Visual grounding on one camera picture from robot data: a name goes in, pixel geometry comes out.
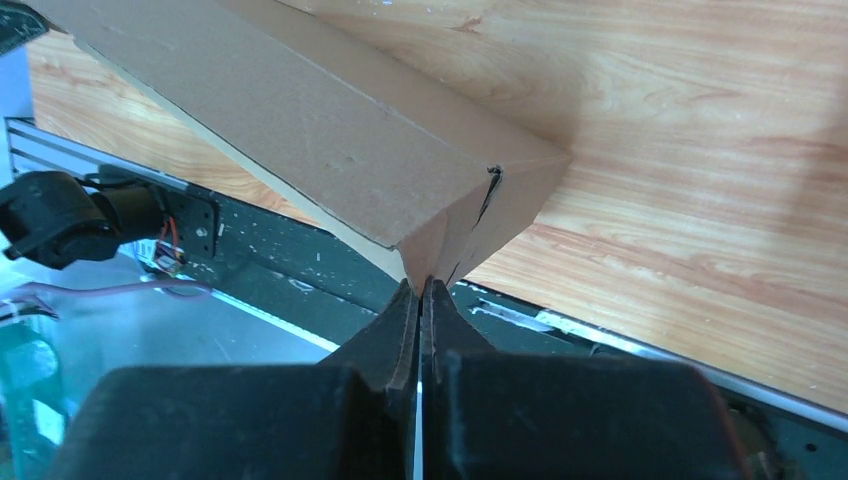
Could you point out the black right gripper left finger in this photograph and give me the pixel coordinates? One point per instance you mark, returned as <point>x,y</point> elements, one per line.
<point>348,416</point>

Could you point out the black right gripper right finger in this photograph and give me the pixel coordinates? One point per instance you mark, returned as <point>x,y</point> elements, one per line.
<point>488,414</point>

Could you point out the cardboard box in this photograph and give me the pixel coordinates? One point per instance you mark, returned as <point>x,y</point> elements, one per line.
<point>419,180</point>

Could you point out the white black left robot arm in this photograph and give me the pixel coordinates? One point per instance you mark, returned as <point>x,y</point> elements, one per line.
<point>54,219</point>

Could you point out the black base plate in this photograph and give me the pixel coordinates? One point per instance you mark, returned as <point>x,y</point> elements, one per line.
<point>308,278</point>

